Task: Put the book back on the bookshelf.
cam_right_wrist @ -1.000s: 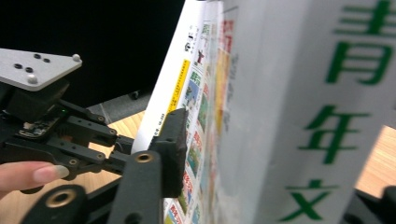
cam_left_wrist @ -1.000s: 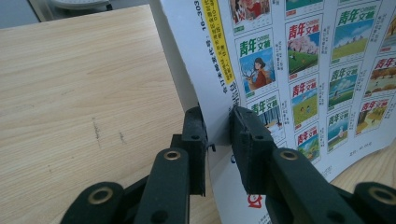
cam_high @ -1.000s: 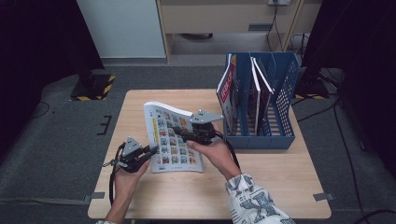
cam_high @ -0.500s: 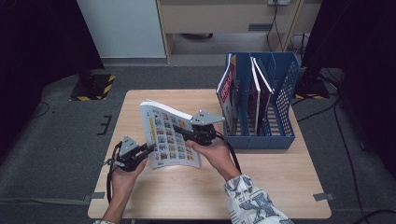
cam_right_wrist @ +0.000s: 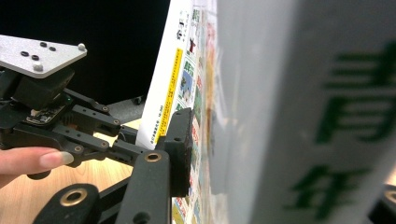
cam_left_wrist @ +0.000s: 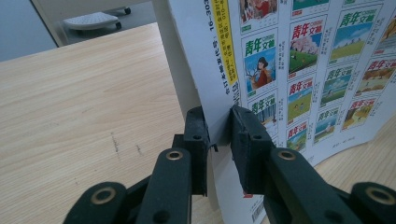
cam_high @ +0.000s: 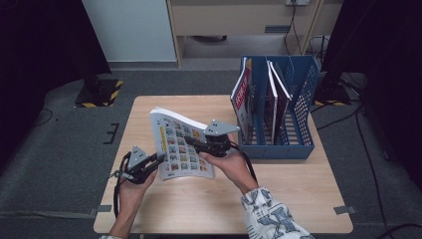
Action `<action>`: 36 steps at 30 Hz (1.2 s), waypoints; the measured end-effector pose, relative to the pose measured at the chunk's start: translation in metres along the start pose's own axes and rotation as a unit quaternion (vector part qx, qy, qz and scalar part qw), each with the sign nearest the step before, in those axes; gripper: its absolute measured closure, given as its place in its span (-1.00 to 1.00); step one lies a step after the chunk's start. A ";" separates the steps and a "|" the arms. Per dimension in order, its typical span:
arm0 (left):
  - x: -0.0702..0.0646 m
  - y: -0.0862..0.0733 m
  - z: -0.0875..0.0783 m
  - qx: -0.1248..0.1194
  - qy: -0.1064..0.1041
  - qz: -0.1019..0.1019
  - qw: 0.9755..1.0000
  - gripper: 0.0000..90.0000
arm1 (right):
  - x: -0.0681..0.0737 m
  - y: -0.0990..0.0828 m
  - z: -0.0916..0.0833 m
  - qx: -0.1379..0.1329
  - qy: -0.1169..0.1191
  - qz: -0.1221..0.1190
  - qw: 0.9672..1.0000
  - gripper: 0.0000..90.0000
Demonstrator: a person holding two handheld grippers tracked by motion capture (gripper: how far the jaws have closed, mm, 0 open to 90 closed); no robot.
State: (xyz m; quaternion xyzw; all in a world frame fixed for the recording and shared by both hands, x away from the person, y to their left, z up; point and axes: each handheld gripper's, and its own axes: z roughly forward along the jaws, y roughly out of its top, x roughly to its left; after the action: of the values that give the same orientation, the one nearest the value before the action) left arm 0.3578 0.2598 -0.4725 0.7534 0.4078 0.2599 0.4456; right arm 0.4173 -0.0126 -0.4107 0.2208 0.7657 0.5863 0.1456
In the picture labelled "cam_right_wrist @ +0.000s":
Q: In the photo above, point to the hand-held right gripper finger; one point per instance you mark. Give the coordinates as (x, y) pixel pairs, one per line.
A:
(182, 155)

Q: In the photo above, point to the white magazine with grey spine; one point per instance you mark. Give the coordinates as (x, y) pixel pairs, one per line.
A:
(249, 93)

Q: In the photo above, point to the black curtain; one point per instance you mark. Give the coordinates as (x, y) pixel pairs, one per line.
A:
(109, 31)

